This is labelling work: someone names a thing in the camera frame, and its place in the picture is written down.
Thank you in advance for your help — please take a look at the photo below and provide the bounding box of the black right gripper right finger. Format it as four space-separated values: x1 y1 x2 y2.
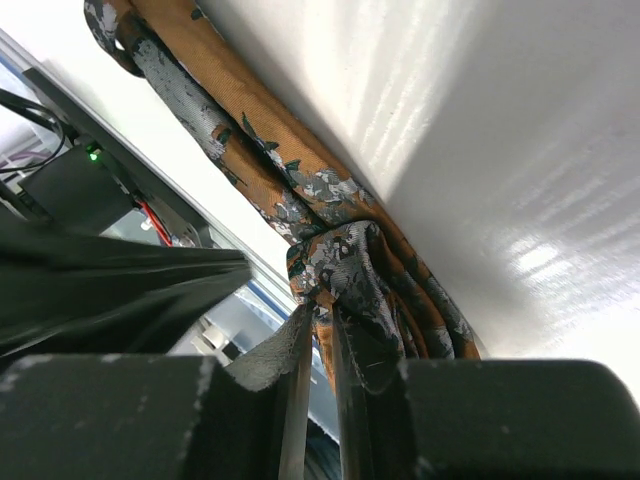
333 319 639 479

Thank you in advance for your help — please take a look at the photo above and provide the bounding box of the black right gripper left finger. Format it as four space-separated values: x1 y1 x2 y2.
1 310 312 479

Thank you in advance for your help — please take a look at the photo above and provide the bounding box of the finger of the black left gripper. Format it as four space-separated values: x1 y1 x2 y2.
1 219 251 358

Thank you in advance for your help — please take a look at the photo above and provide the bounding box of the orange grey floral tie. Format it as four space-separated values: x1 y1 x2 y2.
84 1 479 374

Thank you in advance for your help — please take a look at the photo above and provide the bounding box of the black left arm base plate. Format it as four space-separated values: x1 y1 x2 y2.
18 67 215 248

